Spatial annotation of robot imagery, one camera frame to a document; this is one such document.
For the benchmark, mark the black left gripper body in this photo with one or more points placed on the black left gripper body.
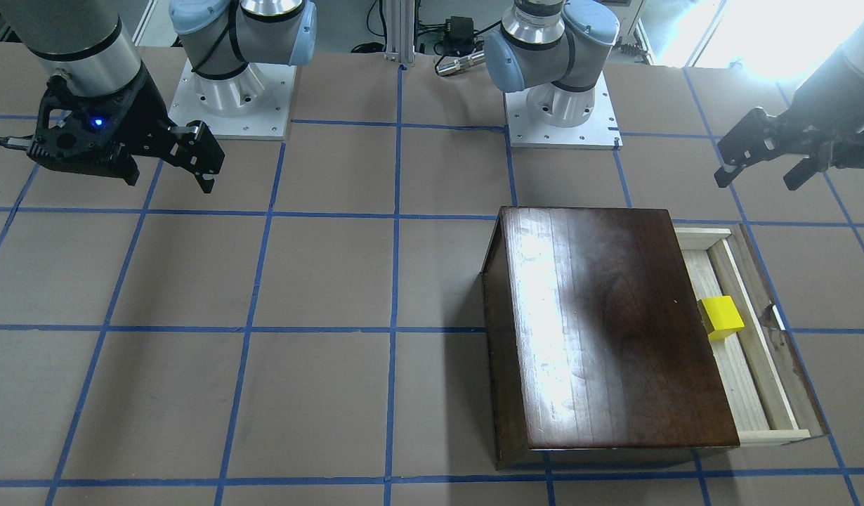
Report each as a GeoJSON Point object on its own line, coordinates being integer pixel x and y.
{"type": "Point", "coordinates": [816, 100]}

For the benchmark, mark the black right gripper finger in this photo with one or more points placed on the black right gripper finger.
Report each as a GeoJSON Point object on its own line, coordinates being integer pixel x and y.
{"type": "Point", "coordinates": [196, 150]}

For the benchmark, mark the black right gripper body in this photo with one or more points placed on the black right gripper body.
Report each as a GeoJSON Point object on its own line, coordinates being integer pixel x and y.
{"type": "Point", "coordinates": [142, 105]}

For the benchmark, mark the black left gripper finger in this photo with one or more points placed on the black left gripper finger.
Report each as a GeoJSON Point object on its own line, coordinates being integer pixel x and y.
{"type": "Point", "coordinates": [819, 161]}
{"type": "Point", "coordinates": [756, 138]}

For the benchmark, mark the yellow wooden block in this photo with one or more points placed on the yellow wooden block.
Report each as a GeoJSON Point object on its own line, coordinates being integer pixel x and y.
{"type": "Point", "coordinates": [720, 316]}

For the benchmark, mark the wooden drawer with white handle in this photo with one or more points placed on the wooden drawer with white handle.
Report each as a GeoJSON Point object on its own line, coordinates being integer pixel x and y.
{"type": "Point", "coordinates": [765, 382]}

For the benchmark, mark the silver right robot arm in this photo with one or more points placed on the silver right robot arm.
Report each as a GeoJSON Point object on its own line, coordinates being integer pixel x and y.
{"type": "Point", "coordinates": [86, 43]}

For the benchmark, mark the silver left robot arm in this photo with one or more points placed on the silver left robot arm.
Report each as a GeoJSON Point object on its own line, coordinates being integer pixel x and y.
{"type": "Point", "coordinates": [555, 52]}

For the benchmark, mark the dark wooden drawer box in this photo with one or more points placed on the dark wooden drawer box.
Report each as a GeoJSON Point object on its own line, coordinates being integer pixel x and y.
{"type": "Point", "coordinates": [596, 346]}

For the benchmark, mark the silver cylinder flashlight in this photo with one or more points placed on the silver cylinder flashlight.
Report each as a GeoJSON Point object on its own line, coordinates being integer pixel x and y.
{"type": "Point", "coordinates": [460, 65]}

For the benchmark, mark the black power brick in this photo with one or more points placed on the black power brick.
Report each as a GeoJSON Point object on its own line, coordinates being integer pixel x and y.
{"type": "Point", "coordinates": [458, 29]}

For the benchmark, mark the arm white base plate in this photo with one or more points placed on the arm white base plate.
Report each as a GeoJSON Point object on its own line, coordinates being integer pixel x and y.
{"type": "Point", "coordinates": [549, 117]}
{"type": "Point", "coordinates": [252, 106]}

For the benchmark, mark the aluminium frame post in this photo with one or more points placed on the aluminium frame post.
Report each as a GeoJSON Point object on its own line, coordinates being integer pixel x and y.
{"type": "Point", "coordinates": [400, 31]}

